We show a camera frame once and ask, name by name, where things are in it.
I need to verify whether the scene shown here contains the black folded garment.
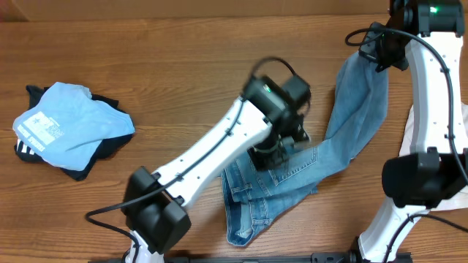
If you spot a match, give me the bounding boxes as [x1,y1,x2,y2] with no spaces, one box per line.
[14,85,132,181]

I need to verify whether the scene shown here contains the blue denim jeans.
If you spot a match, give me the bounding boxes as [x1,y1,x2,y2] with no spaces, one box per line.
[220,53,389,246]

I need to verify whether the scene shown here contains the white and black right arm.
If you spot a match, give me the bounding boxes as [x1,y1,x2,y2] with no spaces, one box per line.
[347,0,467,262]

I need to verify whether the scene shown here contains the beige folded cloth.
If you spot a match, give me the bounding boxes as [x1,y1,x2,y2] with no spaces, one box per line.
[399,104,468,211]

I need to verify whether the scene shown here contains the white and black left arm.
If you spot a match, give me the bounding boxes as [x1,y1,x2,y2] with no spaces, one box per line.
[122,75,311,262]

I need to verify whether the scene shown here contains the light blue printed t-shirt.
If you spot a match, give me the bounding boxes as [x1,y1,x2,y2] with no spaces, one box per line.
[12,82,135,171]

